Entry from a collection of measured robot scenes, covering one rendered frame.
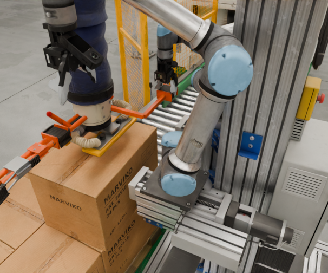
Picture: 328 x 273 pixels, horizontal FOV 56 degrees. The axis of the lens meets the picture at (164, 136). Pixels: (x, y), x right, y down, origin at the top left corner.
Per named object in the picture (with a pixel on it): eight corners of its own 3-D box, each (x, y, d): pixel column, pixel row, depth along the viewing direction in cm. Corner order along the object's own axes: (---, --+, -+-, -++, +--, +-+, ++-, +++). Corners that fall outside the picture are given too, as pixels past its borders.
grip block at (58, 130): (56, 133, 138) (53, 122, 134) (73, 138, 134) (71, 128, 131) (42, 143, 131) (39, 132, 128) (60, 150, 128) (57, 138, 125)
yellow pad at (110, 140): (120, 116, 168) (120, 108, 165) (137, 120, 164) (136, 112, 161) (82, 151, 143) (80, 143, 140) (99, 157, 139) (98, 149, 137)
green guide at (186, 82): (220, 48, 387) (220, 41, 382) (228, 50, 383) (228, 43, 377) (153, 105, 275) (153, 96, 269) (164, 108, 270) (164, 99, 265)
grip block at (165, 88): (163, 91, 168) (163, 83, 165) (178, 95, 165) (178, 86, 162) (156, 98, 162) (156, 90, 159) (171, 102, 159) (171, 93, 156)
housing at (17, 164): (19, 164, 121) (16, 155, 118) (33, 169, 118) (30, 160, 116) (5, 175, 116) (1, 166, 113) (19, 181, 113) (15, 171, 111)
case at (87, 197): (106, 161, 215) (99, 111, 192) (158, 177, 201) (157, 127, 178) (45, 225, 172) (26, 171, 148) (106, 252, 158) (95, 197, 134)
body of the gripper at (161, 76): (153, 82, 153) (153, 59, 146) (161, 76, 159) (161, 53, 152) (168, 85, 150) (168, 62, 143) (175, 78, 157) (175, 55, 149)
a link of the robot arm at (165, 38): (177, 25, 138) (159, 27, 135) (177, 49, 144) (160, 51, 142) (171, 20, 143) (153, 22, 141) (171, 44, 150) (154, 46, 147)
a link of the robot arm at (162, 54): (161, 44, 150) (176, 46, 147) (161, 53, 152) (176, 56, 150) (154, 49, 144) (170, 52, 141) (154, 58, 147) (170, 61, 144)
